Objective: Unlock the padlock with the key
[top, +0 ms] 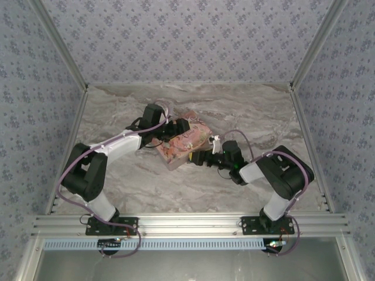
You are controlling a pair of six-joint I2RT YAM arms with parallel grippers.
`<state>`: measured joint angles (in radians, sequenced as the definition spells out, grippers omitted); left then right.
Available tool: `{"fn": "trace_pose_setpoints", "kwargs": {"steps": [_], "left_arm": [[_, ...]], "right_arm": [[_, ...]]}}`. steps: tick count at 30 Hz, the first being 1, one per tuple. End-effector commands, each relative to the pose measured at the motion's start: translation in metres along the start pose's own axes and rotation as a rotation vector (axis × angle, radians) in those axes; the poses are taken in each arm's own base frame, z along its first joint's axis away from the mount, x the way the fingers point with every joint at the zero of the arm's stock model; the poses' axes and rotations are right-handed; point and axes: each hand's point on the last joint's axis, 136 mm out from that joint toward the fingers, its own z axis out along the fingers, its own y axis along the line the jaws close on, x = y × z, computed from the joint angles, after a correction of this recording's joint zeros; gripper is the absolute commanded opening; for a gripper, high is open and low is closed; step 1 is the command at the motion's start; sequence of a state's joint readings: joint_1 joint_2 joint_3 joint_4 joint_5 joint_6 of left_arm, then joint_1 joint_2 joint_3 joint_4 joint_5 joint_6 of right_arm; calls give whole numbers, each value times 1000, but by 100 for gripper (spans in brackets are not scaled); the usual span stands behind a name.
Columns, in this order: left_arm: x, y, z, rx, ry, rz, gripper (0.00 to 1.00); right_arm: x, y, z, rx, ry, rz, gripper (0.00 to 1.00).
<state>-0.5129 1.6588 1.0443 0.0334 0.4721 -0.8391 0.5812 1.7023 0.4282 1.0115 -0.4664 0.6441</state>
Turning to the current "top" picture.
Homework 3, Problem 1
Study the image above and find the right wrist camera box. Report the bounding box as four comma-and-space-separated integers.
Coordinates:
210, 135, 223, 155

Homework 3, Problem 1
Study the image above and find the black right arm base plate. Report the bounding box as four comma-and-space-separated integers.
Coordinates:
240, 216, 295, 237

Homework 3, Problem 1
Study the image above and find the aluminium table side rail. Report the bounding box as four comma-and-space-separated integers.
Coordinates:
44, 87, 89, 216
289, 84, 335, 214

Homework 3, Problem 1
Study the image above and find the grey metal panel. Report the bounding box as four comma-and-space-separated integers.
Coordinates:
32, 248, 350, 281

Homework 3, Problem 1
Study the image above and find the pale slotted cable duct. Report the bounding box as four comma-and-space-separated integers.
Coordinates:
43, 238, 266, 252

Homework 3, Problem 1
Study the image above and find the aluminium mounting rail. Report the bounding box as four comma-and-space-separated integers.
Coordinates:
31, 213, 351, 238

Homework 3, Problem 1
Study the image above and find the small black circuit board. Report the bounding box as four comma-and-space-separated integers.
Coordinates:
97, 238, 122, 250
262, 239, 287, 253

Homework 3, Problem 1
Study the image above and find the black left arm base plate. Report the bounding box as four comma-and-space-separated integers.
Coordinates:
84, 217, 139, 237

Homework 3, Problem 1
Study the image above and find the aluminium frame upright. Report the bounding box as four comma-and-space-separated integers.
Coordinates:
289, 0, 350, 88
29, 0, 90, 90

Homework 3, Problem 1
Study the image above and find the aluminium frame leg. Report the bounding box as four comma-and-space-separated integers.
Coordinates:
335, 236, 369, 281
13, 237, 45, 281

